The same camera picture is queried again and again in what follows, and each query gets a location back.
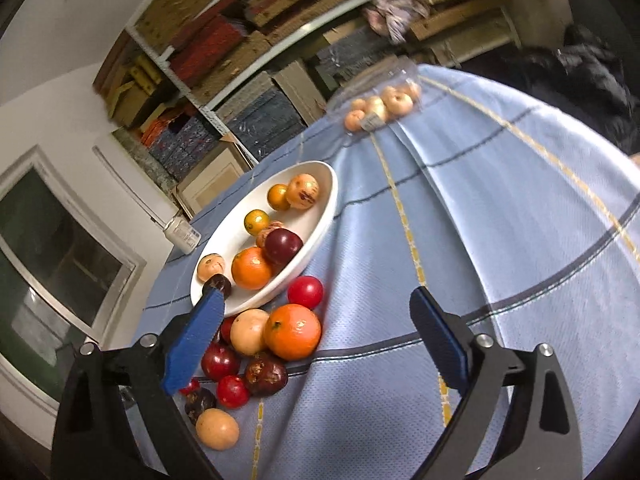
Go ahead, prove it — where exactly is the large yellow-orange persimmon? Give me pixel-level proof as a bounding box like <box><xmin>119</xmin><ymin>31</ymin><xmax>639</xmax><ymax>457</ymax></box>
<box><xmin>230</xmin><ymin>309</ymin><xmax>269</xmax><ymax>356</ymax></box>

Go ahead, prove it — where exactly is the dark brown mangosteen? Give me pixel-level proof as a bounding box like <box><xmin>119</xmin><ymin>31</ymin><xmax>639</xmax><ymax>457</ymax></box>
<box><xmin>244</xmin><ymin>351</ymin><xmax>288</xmax><ymax>398</ymax></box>

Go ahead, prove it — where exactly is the dark purple mangosteen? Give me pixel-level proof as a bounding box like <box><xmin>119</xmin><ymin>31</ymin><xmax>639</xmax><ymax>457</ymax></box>
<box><xmin>202</xmin><ymin>273</ymin><xmax>232</xmax><ymax>300</ymax></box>

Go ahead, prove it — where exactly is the window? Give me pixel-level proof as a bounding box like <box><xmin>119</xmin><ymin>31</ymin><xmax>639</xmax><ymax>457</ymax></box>
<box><xmin>1</xmin><ymin>146</ymin><xmax>145</xmax><ymax>405</ymax></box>

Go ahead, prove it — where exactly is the orange mandarin on plate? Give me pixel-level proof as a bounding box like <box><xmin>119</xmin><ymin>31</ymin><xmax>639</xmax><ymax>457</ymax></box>
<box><xmin>231</xmin><ymin>246</ymin><xmax>272</xmax><ymax>290</ymax></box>

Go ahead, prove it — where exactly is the white drink can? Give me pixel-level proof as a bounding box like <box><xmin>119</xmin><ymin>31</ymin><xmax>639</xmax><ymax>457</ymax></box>
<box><xmin>163</xmin><ymin>216</ymin><xmax>202</xmax><ymax>255</ymax></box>

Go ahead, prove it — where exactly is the blue checked tablecloth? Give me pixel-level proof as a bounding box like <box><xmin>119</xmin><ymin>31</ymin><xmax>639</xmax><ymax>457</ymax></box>
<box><xmin>124</xmin><ymin>63</ymin><xmax>640</xmax><ymax>480</ymax></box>

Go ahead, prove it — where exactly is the red cherry tomato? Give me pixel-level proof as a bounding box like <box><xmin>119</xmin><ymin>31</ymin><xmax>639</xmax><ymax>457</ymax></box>
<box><xmin>286</xmin><ymin>275</ymin><xmax>324</xmax><ymax>310</ymax></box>

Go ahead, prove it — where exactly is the dark red plum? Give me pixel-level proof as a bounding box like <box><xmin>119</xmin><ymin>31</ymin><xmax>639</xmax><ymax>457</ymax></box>
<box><xmin>262</xmin><ymin>228</ymin><xmax>304</xmax><ymax>266</ymax></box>

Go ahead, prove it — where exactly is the small striped orange fruit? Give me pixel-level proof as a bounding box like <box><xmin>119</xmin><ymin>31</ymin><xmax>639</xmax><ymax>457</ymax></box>
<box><xmin>285</xmin><ymin>174</ymin><xmax>320</xmax><ymax>210</ymax></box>

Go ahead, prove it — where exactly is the dark clothing pile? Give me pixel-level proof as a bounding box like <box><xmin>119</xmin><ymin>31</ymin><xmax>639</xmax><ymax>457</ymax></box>
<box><xmin>462</xmin><ymin>25</ymin><xmax>639</xmax><ymax>156</ymax></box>

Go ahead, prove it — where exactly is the metal storage shelf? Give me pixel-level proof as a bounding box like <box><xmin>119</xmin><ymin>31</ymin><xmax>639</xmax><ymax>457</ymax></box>
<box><xmin>92</xmin><ymin>0</ymin><xmax>522</xmax><ymax>181</ymax></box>

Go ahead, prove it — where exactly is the cardboard picture frame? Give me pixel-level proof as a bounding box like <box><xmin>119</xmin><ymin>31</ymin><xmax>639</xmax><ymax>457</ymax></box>
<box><xmin>174</xmin><ymin>141</ymin><xmax>250</xmax><ymax>219</ymax></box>

